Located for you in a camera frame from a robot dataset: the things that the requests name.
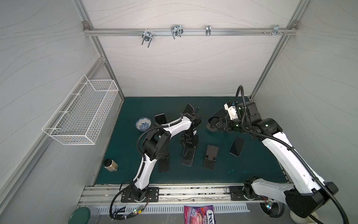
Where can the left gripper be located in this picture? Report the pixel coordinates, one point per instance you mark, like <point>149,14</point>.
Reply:
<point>189,137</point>

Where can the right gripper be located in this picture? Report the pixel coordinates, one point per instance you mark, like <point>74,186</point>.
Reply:
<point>222,124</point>

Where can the purple case phone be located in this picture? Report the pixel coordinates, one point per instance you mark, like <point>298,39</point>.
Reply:
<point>161,119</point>
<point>189,109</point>

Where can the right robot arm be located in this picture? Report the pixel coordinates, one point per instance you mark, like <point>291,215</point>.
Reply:
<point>305,191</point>

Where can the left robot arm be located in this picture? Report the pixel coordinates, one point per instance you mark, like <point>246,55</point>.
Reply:
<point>153,145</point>

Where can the grey round stand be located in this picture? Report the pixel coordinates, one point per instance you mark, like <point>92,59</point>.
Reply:
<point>211,128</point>

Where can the silver phone on grey stand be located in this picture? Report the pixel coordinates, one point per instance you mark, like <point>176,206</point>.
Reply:
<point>220,114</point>

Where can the black folding stand right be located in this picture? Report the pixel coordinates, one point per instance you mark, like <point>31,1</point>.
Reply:
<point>210,157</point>

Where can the blue white ceramic bowl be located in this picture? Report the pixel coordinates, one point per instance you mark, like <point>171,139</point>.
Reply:
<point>143,124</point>

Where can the pink candy bag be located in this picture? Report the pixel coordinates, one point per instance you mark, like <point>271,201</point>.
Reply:
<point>199,215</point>

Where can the small jar black lid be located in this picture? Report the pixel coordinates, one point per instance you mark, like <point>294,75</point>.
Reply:
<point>110,165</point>

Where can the aluminium top crossbar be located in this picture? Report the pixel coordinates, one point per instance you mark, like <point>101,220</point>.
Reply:
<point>178,30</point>

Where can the white tape roll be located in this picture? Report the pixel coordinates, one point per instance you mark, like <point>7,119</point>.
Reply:
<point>299,220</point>

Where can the green lid container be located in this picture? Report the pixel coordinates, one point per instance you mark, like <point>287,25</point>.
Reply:
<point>80,216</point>

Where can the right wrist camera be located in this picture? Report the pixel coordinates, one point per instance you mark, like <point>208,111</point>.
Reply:
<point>231,110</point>

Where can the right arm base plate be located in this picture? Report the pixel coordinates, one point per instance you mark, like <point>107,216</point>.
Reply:
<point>240,193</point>

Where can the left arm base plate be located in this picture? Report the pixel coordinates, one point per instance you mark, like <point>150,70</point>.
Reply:
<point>134,195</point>

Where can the white wire basket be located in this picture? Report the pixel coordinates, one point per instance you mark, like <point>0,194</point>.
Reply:
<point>81,116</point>

